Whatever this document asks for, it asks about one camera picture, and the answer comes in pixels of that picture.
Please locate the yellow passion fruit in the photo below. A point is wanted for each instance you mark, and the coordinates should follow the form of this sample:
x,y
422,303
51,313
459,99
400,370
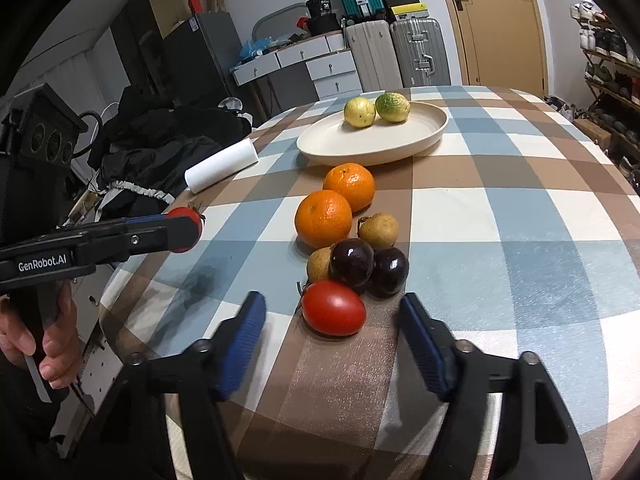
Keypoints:
x,y
360,112

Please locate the green passion fruit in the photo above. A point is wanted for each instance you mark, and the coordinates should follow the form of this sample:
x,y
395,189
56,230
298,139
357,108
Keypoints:
x,y
392,106

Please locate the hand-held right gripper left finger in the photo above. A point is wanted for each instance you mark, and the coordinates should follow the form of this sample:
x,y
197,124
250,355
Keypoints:
x,y
245,345

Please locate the pile of black clothing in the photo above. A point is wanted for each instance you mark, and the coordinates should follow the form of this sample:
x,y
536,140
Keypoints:
x,y
160,150

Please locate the small round red tomato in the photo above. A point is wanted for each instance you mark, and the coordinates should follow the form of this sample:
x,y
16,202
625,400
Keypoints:
x,y
186,212

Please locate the checkered tablecloth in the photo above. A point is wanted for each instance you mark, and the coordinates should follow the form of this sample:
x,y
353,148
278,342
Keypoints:
x,y
500,210

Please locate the orange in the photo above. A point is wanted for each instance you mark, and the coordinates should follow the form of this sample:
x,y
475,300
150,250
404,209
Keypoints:
x,y
350,185
322,220

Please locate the beige suitcase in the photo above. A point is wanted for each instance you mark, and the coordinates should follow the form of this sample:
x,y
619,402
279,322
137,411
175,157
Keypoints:
x,y
372,55

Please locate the cream round plate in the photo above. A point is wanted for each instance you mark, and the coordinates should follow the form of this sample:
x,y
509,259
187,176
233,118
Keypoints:
x,y
350,142

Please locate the cardboard box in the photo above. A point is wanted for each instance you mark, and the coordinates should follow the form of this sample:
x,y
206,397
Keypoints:
x,y
162,5

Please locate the dark purple passion fruit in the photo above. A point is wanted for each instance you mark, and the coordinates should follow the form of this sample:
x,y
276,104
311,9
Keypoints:
x,y
391,270
352,262

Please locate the wooden door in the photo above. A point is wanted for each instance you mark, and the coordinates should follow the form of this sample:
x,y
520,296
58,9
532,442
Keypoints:
x,y
495,25

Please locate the person's left hand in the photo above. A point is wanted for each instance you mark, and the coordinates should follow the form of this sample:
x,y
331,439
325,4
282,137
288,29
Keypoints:
x,y
62,345

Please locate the scattered slippers and sneakers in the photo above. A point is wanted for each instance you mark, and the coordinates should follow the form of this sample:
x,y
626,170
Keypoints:
x,y
560,107

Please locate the silver suitcase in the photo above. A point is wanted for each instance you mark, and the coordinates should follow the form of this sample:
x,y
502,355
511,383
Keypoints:
x,y
420,52

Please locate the grey chair back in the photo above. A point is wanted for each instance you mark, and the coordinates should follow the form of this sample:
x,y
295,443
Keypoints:
x,y
275,17

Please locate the oval red tomato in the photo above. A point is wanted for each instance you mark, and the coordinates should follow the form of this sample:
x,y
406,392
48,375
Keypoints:
x,y
332,307

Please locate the wooden shoe rack with shoes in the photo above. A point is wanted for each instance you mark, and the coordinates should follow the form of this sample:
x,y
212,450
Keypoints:
x,y
605,42

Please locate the white drawer cabinet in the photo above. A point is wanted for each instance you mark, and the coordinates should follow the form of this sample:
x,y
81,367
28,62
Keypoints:
x,y
325,67

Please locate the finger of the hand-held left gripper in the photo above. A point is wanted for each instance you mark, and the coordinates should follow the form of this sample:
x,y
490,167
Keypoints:
x,y
150,240
140,220

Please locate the blue plastic bag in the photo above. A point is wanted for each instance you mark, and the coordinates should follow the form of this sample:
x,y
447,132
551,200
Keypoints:
x,y
255,49

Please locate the small brown round fruit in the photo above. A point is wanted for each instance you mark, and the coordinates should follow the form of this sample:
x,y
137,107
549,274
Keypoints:
x,y
380,231
318,265

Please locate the black refrigerator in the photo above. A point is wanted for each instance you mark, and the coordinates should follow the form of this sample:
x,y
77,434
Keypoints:
x,y
205,55

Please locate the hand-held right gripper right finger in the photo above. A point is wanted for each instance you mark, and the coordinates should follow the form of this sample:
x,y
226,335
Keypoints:
x,y
425,350

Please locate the white paper towel roll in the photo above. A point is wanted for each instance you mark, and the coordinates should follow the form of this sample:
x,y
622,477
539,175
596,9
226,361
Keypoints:
x,y
220,165

